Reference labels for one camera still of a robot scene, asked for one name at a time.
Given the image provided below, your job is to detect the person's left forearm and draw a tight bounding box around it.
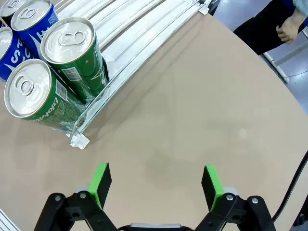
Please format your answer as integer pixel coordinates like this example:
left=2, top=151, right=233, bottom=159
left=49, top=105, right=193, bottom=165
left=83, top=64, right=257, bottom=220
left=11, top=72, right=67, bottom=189
left=292, top=0, right=308, bottom=15

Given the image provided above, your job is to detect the blue beverage can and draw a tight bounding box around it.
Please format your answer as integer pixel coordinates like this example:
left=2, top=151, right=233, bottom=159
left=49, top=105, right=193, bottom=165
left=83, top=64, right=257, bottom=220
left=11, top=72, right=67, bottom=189
left=11, top=0, right=60, bottom=60
left=0, top=26, right=37, bottom=82

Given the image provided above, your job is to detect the person's left hand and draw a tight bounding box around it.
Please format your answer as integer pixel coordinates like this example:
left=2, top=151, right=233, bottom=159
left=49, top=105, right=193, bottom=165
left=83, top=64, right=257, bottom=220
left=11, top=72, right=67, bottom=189
left=276, top=9, right=307, bottom=45

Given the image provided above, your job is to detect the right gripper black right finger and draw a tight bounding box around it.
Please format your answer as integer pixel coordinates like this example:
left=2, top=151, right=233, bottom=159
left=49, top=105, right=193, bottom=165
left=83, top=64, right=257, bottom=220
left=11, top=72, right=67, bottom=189
left=192, top=165, right=277, bottom=231

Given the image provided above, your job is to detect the right arm black cable sleeve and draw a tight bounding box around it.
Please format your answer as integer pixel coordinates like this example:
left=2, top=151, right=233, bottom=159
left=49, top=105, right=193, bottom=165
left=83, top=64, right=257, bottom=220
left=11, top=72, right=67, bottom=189
left=271, top=150, right=308, bottom=221

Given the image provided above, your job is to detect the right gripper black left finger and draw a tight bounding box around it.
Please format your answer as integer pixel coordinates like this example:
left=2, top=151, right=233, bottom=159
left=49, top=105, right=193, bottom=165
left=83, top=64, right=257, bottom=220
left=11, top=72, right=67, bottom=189
left=33, top=163, right=118, bottom=231

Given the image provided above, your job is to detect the white clear can dispenser rack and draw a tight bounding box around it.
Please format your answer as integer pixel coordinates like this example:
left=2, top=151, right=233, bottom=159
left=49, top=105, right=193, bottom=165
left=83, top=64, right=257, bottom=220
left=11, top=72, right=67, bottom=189
left=49, top=0, right=214, bottom=150

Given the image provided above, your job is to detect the black Pepsi can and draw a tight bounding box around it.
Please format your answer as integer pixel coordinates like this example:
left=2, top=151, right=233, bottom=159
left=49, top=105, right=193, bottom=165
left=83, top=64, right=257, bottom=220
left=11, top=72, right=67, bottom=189
left=0, top=0, right=27, bottom=27

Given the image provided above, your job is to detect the green beverage can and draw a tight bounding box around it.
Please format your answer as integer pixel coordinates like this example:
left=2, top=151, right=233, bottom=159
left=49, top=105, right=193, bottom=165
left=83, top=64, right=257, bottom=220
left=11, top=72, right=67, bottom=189
left=3, top=59, right=87, bottom=132
left=39, top=16, right=110, bottom=104

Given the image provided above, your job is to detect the person in teal fleece jacket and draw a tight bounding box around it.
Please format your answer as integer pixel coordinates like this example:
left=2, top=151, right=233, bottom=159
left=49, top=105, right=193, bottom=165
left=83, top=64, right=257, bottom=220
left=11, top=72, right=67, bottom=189
left=233, top=0, right=308, bottom=56

